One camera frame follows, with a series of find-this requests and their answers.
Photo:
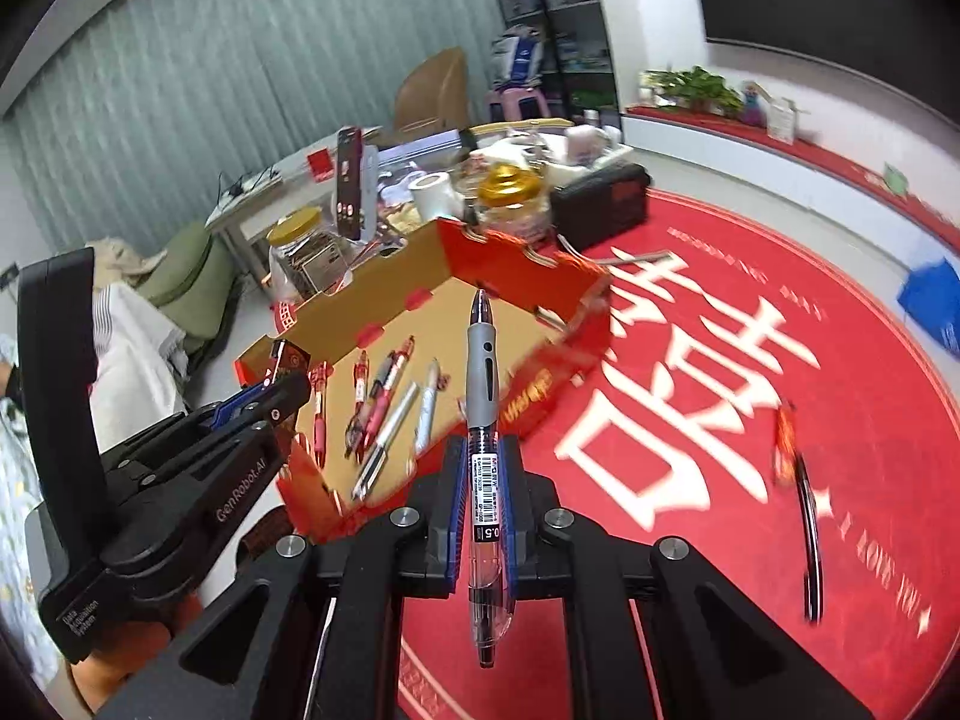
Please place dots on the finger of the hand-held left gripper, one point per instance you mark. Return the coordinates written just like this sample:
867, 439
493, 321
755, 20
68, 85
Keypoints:
232, 400
289, 397

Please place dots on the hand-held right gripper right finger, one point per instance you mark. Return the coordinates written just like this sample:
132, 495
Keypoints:
512, 517

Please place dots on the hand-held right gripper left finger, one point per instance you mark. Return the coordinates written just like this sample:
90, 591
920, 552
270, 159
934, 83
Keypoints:
452, 517

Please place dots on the red pen pale barrel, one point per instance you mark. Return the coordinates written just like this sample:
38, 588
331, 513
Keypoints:
319, 412

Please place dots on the clear red gel pen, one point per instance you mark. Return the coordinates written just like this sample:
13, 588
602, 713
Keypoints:
358, 405

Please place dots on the pink grip red pen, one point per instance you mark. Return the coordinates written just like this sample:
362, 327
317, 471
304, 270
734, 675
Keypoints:
384, 397

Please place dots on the clear pen black cap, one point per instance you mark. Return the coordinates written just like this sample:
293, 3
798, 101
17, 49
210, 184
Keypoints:
390, 439

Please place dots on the grey grip black pen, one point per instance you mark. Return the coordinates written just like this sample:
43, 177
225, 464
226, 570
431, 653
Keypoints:
480, 420

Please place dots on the red cardboard box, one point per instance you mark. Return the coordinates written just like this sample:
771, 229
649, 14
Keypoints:
465, 307

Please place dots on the white blanket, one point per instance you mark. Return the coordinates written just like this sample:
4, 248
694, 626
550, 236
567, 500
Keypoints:
135, 360

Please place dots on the olive green cushion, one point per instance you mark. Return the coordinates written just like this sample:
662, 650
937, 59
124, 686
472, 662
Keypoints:
187, 277

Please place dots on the person's printed light clothing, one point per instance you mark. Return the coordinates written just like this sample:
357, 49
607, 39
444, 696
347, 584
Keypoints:
15, 502

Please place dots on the yellow lid glass jar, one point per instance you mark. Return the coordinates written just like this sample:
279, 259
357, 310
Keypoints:
304, 255

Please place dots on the white side table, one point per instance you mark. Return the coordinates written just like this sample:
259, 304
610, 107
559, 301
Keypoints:
240, 202

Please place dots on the red round printed mat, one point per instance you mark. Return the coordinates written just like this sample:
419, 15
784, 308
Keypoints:
675, 390

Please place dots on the dark printed slim package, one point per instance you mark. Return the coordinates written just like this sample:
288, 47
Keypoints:
349, 180

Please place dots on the small red card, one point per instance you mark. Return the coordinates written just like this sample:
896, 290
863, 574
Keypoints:
321, 163

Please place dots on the white tape roll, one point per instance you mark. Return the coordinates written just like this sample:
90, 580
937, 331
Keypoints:
435, 195

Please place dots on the red patterned lighter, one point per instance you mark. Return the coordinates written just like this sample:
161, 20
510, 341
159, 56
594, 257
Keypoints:
784, 442

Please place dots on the silver metal bar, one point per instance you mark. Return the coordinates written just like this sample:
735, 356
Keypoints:
637, 259

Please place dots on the gold lid glass jar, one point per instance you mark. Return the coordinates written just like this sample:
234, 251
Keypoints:
510, 199

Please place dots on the thick black marker pen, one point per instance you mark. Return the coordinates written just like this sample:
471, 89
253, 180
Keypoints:
810, 540

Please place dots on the grey curtain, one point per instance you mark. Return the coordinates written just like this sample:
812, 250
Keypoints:
225, 75

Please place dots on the black radio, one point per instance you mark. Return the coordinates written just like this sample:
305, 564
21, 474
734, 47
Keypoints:
600, 202

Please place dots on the tan chair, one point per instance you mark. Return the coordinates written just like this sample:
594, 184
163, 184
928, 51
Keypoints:
435, 86

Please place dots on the pink plastic stool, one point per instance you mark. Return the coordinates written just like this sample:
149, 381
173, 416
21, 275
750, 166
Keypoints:
514, 101

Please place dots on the white blue shopping bag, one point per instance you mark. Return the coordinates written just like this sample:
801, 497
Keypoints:
521, 52

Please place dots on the low cabinet red top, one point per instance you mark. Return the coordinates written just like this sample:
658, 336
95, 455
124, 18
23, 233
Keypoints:
787, 165

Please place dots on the green potted plants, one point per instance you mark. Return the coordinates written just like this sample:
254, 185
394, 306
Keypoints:
686, 86

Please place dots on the black shelf cabinet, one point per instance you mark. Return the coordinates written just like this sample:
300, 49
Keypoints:
555, 7

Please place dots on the blue plastic bag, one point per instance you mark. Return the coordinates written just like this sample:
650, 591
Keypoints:
934, 300

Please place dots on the clear display box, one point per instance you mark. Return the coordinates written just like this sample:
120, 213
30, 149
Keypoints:
781, 120

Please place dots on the purple doll figure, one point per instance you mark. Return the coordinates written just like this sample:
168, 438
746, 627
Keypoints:
752, 101

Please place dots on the pale green box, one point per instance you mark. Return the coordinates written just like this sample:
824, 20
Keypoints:
892, 178

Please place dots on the black television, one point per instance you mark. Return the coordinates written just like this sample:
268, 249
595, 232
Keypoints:
825, 15

